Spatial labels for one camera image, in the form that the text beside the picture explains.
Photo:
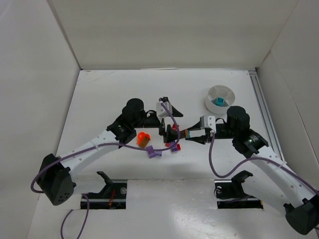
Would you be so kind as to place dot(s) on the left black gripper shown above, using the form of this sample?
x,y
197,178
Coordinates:
x,y
162,125

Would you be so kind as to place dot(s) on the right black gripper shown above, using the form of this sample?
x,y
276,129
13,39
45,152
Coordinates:
x,y
209,132

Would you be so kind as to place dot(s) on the large red lego brick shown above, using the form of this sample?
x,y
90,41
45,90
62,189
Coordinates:
x,y
174,127

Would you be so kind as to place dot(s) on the teal and brown lego stack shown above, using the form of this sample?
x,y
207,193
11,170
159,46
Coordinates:
x,y
186,134

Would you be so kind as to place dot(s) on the brown lego brick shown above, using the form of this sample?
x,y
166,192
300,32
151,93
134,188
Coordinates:
x,y
143,143

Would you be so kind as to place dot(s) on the orange transparent lego piece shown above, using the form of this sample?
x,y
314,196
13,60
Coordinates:
x,y
141,135

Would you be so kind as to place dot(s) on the teal lego brick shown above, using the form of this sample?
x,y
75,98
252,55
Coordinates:
x,y
220,102

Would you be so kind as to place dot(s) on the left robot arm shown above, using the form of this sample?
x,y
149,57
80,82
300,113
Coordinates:
x,y
56,177

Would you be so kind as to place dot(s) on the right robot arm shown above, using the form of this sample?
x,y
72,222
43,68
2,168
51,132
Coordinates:
x,y
298,200

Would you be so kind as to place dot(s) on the purple lego brick on red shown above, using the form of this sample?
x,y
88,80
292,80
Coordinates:
x,y
175,147

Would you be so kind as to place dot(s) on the white round divided container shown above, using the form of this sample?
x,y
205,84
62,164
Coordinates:
x,y
219,91

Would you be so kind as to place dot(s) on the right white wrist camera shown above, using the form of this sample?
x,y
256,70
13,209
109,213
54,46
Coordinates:
x,y
208,122

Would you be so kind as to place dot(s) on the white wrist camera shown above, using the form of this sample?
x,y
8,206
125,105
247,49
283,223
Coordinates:
x,y
208,122
163,108

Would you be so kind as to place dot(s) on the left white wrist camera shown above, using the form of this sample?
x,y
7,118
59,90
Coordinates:
x,y
163,108

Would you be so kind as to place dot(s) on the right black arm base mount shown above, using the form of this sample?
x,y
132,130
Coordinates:
x,y
230,194

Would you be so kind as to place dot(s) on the aluminium rail on right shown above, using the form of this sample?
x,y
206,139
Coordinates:
x,y
265,113

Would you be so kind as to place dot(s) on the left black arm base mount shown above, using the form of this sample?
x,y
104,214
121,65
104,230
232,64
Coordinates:
x,y
111,196

